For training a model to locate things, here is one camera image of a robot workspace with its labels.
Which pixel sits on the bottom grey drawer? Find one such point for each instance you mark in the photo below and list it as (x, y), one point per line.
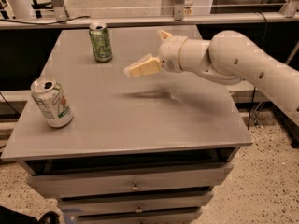
(150, 217)

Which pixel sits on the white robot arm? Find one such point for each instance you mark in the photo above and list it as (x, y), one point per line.
(228, 58)

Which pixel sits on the green soda can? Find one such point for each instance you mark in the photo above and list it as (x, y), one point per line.
(99, 35)

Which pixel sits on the top grey drawer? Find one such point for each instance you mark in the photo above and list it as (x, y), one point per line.
(131, 180)

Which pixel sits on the white soda can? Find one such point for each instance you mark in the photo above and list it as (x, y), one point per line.
(51, 101)

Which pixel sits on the grey drawer cabinet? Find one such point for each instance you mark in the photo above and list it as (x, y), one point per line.
(123, 123)

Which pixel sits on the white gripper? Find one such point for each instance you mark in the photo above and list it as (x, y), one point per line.
(170, 54)

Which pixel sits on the grey drawer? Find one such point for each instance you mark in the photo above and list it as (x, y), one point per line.
(137, 203)
(150, 217)
(131, 180)

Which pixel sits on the black object bottom left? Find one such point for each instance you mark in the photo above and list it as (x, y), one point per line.
(8, 216)

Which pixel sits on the grey metal rail frame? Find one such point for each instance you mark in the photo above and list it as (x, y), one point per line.
(126, 13)

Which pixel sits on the middle grey drawer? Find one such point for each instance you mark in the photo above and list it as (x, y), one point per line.
(137, 203)

